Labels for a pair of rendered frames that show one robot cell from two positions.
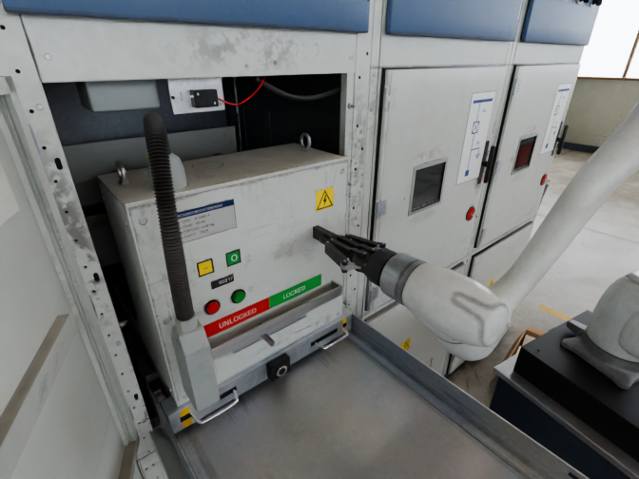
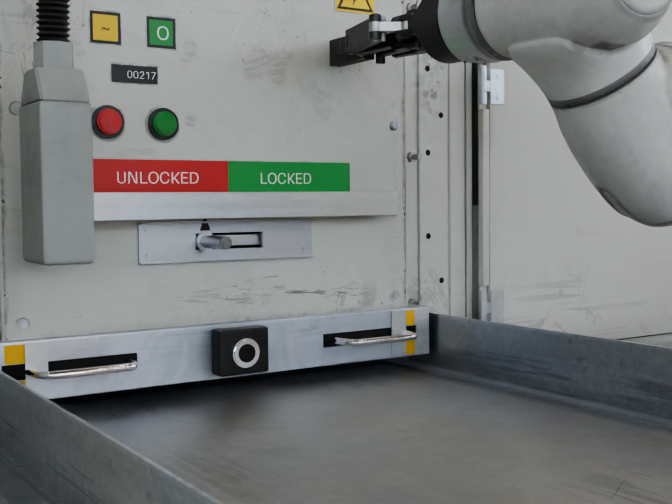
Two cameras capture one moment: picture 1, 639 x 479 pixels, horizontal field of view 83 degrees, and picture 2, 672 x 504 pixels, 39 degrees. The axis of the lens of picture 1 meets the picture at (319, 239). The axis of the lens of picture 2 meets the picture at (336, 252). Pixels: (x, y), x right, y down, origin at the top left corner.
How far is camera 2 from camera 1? 0.65 m
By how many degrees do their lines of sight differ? 25
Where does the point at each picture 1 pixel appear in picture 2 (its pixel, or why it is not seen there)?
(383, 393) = (489, 407)
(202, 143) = not seen: hidden behind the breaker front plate
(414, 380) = (570, 397)
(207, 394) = (70, 226)
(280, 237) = (258, 32)
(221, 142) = not seen: hidden behind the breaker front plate
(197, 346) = (66, 93)
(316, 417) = (314, 419)
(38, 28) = not seen: outside the picture
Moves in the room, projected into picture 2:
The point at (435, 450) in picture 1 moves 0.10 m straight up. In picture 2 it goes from (602, 445) to (602, 329)
